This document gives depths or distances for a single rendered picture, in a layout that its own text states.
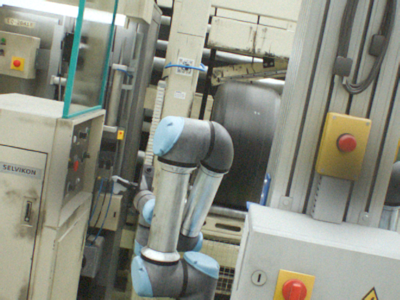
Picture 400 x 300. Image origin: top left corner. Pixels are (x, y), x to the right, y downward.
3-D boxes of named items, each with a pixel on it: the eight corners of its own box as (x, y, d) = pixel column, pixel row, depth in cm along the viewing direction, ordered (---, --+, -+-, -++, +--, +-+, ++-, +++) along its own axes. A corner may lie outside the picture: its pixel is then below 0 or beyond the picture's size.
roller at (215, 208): (177, 208, 238) (179, 198, 237) (178, 205, 243) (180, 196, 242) (253, 221, 238) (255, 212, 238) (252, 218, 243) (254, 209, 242)
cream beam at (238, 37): (207, 45, 260) (212, 15, 258) (207, 47, 285) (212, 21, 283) (326, 68, 261) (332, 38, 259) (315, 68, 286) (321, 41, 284)
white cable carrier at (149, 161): (141, 180, 246) (158, 80, 239) (142, 178, 250) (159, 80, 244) (150, 182, 246) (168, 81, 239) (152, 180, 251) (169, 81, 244)
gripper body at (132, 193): (121, 202, 185) (129, 212, 174) (128, 179, 184) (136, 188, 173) (140, 206, 188) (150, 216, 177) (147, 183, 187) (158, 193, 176)
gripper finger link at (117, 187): (102, 188, 188) (121, 198, 183) (107, 173, 187) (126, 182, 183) (108, 189, 190) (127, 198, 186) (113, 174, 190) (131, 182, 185)
